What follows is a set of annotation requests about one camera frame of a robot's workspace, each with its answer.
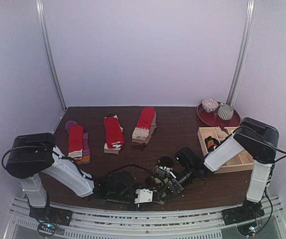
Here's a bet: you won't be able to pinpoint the red sock middle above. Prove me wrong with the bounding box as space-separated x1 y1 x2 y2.
104 117 125 148

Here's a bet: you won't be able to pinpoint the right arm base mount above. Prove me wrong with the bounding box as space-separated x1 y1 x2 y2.
221 199 265 226

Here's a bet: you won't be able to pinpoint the aluminium frame post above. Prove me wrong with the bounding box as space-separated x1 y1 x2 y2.
35 0 67 111
226 0 256 107

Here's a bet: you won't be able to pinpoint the red sock far left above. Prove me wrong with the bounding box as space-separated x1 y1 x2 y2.
68 124 84 160

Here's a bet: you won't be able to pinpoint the brown argyle sock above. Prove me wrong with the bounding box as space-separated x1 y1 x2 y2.
145 156 175 198

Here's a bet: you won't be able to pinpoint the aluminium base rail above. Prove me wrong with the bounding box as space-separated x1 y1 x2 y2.
3 196 286 239

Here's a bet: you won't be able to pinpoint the beige sock in box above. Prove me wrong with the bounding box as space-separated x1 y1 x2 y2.
215 127 229 138

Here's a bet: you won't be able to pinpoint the white patterned bowl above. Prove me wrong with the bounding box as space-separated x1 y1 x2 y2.
201 98 219 113

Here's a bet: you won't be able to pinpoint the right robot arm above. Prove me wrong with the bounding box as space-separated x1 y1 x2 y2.
154 118 279 220

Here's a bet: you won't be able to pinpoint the purple striped sock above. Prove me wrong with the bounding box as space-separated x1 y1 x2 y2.
65 120 91 165

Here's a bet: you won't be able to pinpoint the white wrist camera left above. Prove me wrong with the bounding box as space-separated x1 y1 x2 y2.
134 189 153 204

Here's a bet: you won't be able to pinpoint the aluminium frame post right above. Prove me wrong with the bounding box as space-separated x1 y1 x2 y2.
226 0 256 107

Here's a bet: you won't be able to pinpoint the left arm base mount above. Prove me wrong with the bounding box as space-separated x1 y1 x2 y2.
27 202 72 226

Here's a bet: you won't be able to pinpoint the rolled colourful socks in box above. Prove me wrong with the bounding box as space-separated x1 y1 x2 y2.
204 136 220 152

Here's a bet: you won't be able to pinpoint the red white sock right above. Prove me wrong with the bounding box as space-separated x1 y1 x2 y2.
132 107 155 140

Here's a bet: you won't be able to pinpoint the red round tray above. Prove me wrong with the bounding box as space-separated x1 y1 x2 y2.
197 104 241 127

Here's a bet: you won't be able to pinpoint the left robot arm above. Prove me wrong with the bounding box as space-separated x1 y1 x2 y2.
1 132 164 221

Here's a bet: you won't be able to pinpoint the aluminium frame post left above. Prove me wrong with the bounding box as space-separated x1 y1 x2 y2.
35 0 67 111

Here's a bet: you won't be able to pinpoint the grey striped cup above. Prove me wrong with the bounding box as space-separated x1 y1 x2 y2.
218 104 234 121

